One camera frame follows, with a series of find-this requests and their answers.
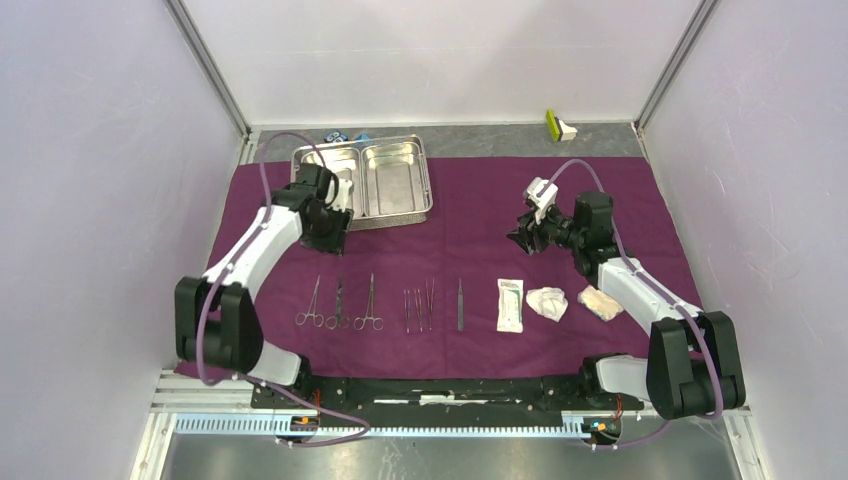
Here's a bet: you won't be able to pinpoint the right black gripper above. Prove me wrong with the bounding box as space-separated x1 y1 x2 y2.
505 199 584 256

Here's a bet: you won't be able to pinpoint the white sterile packet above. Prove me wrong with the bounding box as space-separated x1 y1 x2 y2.
497 279 524 334

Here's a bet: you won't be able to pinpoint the white gauze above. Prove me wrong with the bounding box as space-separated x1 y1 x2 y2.
526 287 569 322

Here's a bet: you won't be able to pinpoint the steel surgical scissors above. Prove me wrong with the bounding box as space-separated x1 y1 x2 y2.
324 276 350 330

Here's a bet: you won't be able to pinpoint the metal instrument tray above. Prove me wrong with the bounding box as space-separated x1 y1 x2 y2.
291 134 433 231

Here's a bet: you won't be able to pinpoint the steel scalpel handle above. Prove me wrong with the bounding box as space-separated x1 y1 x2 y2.
425 277 435 331
456 278 464 332

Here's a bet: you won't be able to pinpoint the beige gauze roll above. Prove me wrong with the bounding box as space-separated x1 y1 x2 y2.
577 285 624 322

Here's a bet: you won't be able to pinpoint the purple cloth wrap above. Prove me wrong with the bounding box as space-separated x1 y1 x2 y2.
176 156 731 380

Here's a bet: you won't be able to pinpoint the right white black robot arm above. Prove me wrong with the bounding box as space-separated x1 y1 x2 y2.
507 181 746 420

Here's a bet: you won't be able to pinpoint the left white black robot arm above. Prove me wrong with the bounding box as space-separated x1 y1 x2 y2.
175 164 354 408

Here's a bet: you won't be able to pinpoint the yellow green white object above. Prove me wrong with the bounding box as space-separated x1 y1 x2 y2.
545 109 578 143

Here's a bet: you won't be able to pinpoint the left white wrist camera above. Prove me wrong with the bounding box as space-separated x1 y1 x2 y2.
328 177 355 211

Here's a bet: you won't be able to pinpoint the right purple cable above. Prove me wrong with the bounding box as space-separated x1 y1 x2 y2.
532 157 725 452

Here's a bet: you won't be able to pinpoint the purple cable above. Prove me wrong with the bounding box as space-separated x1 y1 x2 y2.
532 157 725 452
195 132 372 449

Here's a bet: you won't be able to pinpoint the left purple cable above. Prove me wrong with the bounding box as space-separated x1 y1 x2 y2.
195 132 372 449

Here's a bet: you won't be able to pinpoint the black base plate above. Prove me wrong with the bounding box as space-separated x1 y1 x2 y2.
293 374 645 430

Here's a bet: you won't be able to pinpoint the aluminium frame rail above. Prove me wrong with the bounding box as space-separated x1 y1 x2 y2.
129 370 772 479

